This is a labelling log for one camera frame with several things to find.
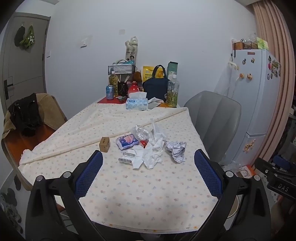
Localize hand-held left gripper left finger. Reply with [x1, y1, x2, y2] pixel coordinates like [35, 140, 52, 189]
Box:
[25, 150, 130, 241]

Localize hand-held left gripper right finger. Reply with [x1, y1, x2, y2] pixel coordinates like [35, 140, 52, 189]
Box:
[192, 149, 272, 241]

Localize purple pocket tissue pack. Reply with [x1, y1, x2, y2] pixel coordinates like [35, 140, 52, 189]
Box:
[116, 134, 140, 151]

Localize small brown cardboard box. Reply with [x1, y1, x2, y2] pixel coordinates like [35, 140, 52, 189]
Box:
[99, 137, 110, 153]

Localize crumpled printed paper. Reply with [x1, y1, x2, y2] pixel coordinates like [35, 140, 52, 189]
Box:
[165, 140, 187, 163]

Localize orange white cardboard box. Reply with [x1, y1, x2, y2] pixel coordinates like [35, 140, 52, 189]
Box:
[237, 164, 257, 179]

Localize floral printed tablecloth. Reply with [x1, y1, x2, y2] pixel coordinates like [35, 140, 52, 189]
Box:
[18, 102, 222, 233]

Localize grey office chair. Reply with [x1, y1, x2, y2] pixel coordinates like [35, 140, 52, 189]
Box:
[184, 91, 242, 166]

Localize crumpled white tissue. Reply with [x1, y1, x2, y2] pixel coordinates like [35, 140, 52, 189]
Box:
[132, 138, 166, 169]

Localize white plastic bag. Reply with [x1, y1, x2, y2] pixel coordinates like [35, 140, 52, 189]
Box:
[148, 118, 167, 142]

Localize clear crumpled plastic container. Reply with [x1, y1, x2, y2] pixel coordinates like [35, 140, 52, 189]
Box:
[131, 124, 151, 142]

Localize red placemat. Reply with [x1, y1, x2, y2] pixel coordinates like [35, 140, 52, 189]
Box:
[97, 94, 126, 105]

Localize brown jacket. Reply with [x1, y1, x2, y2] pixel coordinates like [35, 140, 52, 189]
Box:
[2, 93, 68, 139]

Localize wooden chair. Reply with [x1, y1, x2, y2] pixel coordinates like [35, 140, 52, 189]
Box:
[1, 93, 68, 190]

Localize blue checkered tissue box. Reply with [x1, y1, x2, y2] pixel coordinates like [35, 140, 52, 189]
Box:
[125, 91, 149, 111]

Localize white refrigerator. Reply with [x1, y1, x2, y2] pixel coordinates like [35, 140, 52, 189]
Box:
[214, 49, 289, 172]

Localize large green tea bottle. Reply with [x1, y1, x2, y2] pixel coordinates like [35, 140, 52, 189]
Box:
[165, 75, 180, 108]

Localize black pen holder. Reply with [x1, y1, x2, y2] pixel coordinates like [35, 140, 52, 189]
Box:
[117, 81, 129, 96]

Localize white loose paper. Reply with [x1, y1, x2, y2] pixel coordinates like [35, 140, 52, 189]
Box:
[148, 97, 165, 110]

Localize small yellow tea bottle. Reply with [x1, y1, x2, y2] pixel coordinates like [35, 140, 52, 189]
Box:
[109, 71, 119, 98]

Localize red pot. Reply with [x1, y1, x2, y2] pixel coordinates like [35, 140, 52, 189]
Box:
[128, 81, 139, 95]

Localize navy lunch bag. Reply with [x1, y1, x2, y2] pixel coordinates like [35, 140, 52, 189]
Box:
[142, 65, 169, 102]

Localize green carton box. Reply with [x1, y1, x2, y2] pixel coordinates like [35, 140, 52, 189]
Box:
[166, 61, 179, 80]

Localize yellow snack packet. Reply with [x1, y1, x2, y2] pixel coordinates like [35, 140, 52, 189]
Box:
[142, 66, 156, 82]

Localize group of fridge magnets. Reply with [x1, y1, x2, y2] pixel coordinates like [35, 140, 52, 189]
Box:
[267, 56, 282, 80]

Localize grey door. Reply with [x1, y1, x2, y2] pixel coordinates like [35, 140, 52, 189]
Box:
[0, 13, 51, 112]

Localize white paper tote bag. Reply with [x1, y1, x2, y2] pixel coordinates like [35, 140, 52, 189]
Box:
[125, 36, 139, 66]

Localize wicker baskets on rack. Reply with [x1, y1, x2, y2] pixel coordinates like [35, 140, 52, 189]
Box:
[232, 38, 258, 50]

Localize light green box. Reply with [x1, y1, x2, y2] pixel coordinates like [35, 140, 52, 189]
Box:
[257, 37, 269, 49]

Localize green hanging hat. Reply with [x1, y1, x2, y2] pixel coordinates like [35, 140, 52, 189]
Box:
[20, 25, 36, 49]

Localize dark hanging hat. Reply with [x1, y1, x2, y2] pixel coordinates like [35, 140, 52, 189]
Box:
[14, 25, 25, 47]

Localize pink curtain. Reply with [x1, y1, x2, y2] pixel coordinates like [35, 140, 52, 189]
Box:
[246, 0, 296, 167]

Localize black wire basket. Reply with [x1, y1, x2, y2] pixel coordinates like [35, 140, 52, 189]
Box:
[108, 62, 137, 75]

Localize black door handle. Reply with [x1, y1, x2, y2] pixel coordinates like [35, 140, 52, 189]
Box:
[3, 79, 14, 100]

